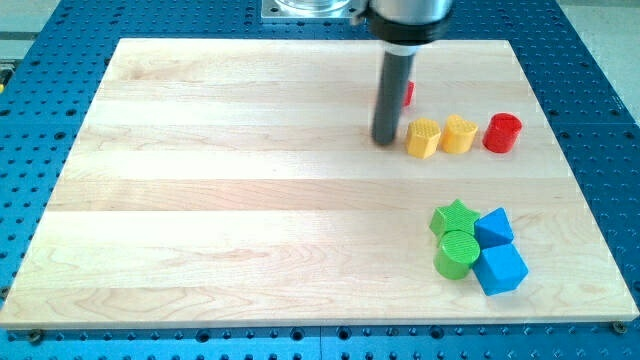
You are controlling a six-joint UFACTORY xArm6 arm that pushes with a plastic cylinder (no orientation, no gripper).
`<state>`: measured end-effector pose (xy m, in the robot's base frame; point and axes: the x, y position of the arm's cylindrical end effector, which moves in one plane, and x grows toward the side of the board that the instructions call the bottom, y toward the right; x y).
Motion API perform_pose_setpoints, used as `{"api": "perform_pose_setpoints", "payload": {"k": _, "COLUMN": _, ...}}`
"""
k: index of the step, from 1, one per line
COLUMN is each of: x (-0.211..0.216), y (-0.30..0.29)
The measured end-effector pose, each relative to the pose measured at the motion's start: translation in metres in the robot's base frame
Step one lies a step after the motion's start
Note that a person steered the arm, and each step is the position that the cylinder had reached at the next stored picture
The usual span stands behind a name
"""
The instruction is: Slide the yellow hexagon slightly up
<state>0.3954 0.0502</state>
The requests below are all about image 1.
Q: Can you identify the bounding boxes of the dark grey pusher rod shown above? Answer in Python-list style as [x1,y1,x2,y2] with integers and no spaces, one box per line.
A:
[371,43,418,146]

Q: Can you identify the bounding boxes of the yellow hexagon block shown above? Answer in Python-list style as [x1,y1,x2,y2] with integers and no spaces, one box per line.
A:
[405,118,441,159]

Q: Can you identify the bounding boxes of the red block behind rod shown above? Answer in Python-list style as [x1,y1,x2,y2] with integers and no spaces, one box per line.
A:
[403,81,415,107]

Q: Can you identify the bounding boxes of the yellow heart block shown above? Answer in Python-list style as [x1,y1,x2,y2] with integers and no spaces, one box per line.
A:
[441,114,478,154]

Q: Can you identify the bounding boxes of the red cylinder block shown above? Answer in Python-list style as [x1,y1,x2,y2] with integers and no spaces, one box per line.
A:
[482,113,523,154]

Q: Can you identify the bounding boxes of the green star block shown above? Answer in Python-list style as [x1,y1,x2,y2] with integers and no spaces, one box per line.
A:
[429,199,481,239]

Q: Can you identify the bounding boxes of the blue triangle block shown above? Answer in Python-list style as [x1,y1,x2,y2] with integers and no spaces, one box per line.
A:
[474,207,514,249]

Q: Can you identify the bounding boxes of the green cylinder block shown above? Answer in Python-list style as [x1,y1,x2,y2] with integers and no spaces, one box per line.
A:
[433,230,481,280]

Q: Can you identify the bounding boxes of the light wooden board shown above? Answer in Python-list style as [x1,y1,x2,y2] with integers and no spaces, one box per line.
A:
[1,38,638,330]

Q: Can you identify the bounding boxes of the blue cube block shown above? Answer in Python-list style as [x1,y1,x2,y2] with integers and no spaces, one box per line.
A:
[473,244,529,296]

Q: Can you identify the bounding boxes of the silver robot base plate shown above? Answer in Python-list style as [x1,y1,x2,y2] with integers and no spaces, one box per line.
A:
[261,0,363,20]

